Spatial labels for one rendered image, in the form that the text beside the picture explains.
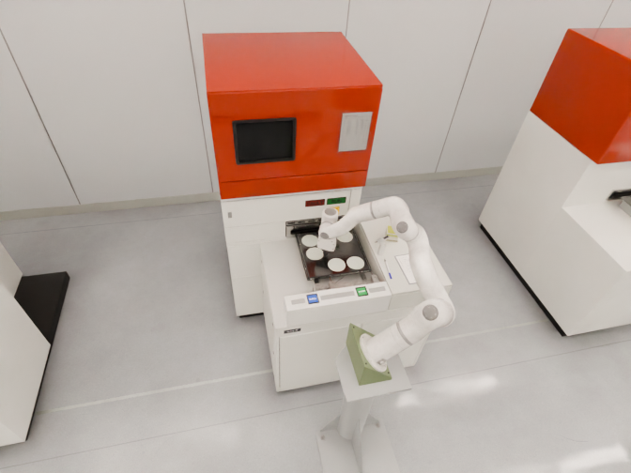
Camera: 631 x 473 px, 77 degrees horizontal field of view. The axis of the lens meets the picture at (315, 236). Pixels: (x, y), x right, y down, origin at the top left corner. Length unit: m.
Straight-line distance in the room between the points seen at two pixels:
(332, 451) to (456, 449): 0.77
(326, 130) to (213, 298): 1.77
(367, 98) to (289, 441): 2.02
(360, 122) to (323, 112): 0.20
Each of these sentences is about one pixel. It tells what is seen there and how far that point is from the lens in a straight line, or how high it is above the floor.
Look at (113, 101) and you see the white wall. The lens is 3.66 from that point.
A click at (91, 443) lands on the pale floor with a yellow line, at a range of 2.96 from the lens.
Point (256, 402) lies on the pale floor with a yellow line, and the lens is 2.82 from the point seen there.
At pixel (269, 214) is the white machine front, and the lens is 2.34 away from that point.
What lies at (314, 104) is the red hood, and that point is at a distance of 1.95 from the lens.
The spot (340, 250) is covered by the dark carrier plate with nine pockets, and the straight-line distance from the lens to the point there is 2.36.
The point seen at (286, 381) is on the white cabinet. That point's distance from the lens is 2.64.
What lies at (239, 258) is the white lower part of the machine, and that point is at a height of 0.70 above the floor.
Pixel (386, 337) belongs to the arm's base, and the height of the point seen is 1.04.
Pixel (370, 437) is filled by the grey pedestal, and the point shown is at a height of 0.01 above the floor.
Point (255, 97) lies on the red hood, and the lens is 1.89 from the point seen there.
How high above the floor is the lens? 2.59
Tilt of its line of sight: 44 degrees down
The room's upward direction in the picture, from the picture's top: 5 degrees clockwise
